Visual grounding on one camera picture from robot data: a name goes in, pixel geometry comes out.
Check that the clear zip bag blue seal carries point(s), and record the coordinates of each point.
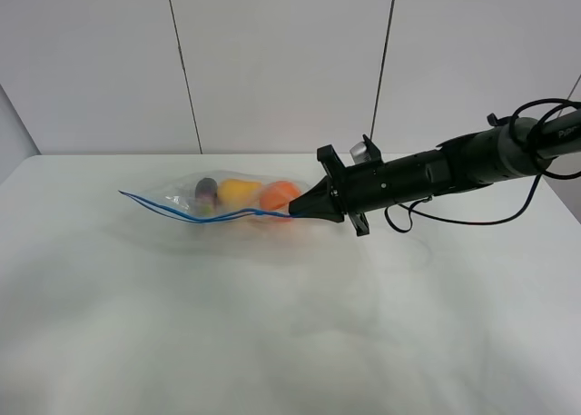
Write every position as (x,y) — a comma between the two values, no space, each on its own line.
(237,215)

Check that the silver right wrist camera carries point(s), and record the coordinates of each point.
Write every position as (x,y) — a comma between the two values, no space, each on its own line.
(365,151)

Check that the dark purple fruit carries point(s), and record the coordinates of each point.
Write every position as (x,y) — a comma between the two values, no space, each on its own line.
(205,197)

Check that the yellow pear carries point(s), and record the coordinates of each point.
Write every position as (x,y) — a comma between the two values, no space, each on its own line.
(236,193)

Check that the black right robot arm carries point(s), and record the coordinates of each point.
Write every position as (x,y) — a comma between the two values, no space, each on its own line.
(520,145)

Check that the orange fruit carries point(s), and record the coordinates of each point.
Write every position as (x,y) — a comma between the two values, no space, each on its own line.
(276,197)

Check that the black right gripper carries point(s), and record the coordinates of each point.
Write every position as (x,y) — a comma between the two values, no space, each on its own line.
(352,191)

